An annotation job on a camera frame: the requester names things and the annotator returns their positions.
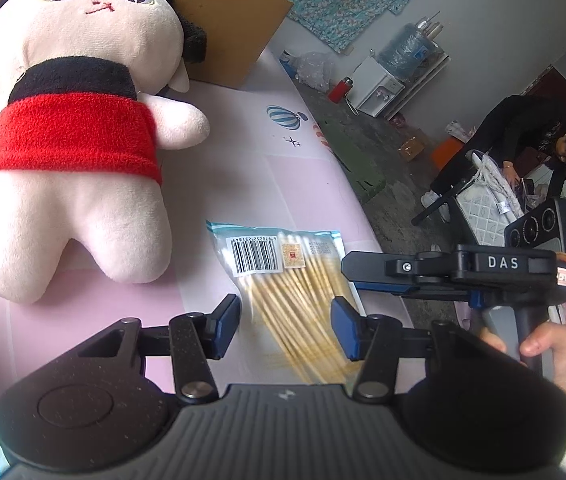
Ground red thermos bottle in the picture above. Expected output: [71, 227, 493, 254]
[327, 77, 353, 103]

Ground cotton swabs plastic bag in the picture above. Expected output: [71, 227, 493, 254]
[206, 221, 364, 386]

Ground blue water jug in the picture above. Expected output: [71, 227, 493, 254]
[375, 24, 438, 80]

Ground white water dispenser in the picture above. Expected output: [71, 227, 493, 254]
[347, 56, 405, 117]

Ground clear plastic bag on floor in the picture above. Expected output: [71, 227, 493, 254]
[293, 52, 335, 93]

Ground plush doll red shirt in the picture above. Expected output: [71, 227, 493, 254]
[0, 0, 209, 304]

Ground person in black clothes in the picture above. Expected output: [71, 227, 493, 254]
[421, 96, 566, 207]

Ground person right hand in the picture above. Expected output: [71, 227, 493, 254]
[479, 320, 566, 401]

